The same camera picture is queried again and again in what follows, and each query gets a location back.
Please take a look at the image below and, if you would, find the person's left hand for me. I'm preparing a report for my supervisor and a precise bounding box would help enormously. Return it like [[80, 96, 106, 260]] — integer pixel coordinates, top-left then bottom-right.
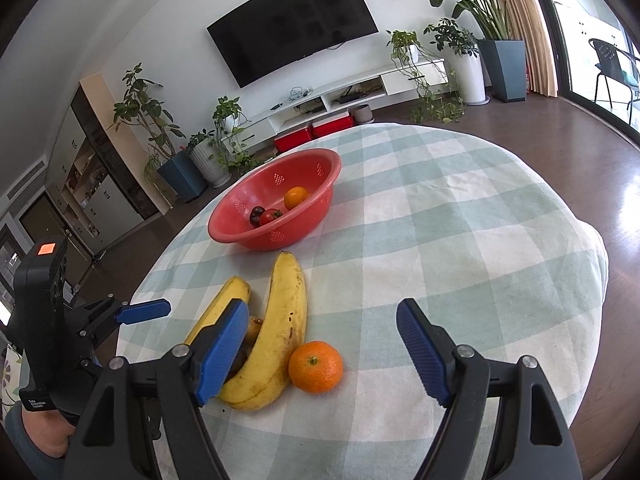
[[22, 408, 76, 458]]

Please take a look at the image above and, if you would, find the blue planter left tree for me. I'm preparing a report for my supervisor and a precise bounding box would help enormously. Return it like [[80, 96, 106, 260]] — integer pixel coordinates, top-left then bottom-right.
[[112, 63, 206, 204]]

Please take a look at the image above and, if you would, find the red plastic colander bowl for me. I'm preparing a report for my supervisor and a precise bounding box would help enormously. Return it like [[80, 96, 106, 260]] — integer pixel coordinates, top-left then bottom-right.
[[207, 148, 342, 252]]

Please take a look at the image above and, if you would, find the blue planter tall plant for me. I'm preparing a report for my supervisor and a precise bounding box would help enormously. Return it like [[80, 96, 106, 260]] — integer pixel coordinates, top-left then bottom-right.
[[428, 0, 527, 103]]

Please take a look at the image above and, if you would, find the dark plum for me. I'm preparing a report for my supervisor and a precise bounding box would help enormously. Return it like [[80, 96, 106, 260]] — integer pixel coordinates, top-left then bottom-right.
[[250, 206, 266, 228]]

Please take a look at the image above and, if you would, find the white tv console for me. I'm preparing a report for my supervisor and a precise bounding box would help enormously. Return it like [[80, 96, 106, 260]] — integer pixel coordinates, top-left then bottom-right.
[[226, 58, 448, 151]]

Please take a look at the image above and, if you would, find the black balcony chair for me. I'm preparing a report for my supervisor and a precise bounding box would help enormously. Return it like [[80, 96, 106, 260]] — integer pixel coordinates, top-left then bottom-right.
[[588, 38, 639, 126]]

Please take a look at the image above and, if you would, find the wooden display cabinet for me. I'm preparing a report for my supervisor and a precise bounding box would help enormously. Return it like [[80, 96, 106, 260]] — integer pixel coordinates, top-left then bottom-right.
[[46, 74, 171, 254]]

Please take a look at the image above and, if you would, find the black wall television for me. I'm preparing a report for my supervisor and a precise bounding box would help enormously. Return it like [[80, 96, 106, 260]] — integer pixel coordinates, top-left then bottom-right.
[[207, 0, 378, 88]]

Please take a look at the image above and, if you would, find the white ribbed planter plant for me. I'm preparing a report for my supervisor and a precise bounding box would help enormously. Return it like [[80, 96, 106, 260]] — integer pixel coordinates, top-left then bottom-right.
[[186, 129, 231, 188]]

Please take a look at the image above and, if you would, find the brown longan fruit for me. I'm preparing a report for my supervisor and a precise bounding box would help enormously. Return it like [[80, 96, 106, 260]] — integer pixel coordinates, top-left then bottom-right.
[[243, 316, 264, 348]]

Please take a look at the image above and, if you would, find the small potted plant on console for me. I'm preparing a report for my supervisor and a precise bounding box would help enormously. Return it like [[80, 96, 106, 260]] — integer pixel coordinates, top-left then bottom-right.
[[212, 96, 258, 176]]

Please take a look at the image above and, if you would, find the small orange in bowl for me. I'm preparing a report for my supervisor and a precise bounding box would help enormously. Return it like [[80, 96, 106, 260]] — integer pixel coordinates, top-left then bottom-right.
[[283, 186, 309, 210]]

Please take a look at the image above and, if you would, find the white planter bushy plant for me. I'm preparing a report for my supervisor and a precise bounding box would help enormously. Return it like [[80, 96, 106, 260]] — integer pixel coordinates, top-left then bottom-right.
[[423, 18, 489, 106]]

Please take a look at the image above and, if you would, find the small red tomato in bowl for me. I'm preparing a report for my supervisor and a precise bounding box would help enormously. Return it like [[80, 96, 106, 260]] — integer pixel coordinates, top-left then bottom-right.
[[258, 208, 282, 226]]

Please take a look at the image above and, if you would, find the large orange mandarin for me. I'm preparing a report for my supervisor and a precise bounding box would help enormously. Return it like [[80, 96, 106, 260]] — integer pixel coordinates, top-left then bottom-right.
[[288, 341, 344, 394]]

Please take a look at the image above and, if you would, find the large yellow banana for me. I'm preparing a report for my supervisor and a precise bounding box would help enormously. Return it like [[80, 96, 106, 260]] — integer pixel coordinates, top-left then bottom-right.
[[218, 252, 307, 412]]

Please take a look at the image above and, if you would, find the beige curtain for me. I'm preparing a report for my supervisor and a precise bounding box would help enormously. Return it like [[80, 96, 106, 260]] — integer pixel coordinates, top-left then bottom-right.
[[498, 0, 559, 98]]

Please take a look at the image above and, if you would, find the small grey pot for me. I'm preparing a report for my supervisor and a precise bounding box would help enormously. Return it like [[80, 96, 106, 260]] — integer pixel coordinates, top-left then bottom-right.
[[349, 104, 374, 125]]

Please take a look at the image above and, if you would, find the green checkered tablecloth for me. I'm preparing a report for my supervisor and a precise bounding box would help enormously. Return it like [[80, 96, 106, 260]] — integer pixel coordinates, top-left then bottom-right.
[[115, 122, 610, 480]]

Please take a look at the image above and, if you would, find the red storage box left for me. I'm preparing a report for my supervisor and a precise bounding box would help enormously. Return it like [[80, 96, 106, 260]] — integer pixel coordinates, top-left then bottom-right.
[[273, 125, 314, 153]]

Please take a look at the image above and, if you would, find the trailing vine plant on console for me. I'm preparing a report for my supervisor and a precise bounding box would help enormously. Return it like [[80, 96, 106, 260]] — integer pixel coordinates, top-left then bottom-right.
[[387, 30, 465, 125]]

